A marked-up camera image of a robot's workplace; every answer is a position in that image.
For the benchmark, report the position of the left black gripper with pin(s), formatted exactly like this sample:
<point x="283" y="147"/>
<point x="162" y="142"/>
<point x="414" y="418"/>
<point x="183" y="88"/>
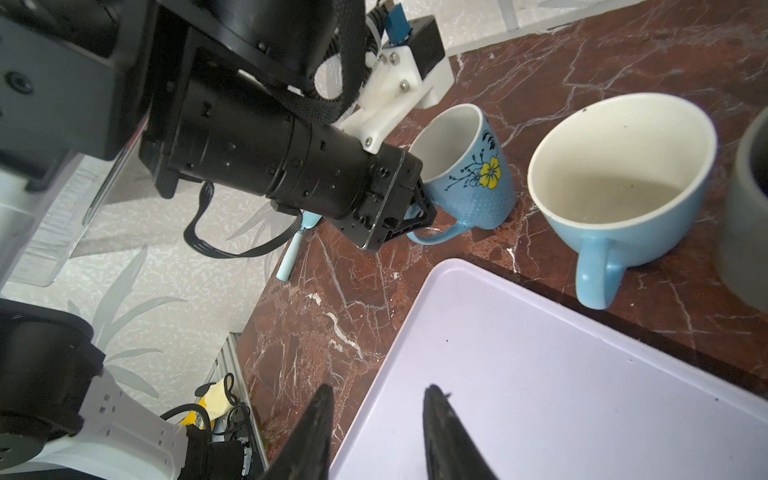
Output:
<point x="213" y="125"/>

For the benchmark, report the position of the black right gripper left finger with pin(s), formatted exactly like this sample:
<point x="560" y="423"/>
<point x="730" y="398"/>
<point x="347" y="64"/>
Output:
<point x="307" y="452"/>

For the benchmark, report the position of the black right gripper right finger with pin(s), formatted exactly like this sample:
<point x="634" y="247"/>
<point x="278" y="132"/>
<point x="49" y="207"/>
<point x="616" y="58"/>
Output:
<point x="449" y="450"/>

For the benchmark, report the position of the teal blue mug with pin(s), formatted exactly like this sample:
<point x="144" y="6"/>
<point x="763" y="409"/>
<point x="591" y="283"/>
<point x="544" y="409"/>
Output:
<point x="465" y="172"/>

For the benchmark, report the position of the light blue mug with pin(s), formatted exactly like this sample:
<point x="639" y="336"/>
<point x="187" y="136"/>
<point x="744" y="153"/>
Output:
<point x="621" y="182"/>

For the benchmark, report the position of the grey ceramic mug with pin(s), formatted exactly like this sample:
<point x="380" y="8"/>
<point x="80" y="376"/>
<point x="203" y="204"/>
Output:
<point x="741" y="253"/>

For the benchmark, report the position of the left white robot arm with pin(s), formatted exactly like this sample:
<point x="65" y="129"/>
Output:
<point x="288" y="100"/>

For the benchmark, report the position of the lavender plastic tray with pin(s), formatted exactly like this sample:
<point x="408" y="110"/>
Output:
<point x="547" y="393"/>

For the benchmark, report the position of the light blue toy shovel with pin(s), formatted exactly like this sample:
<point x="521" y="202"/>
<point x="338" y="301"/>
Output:
<point x="309" y="221"/>

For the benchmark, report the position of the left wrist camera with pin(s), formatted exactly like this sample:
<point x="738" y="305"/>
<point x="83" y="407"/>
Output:
<point x="407" y="69"/>

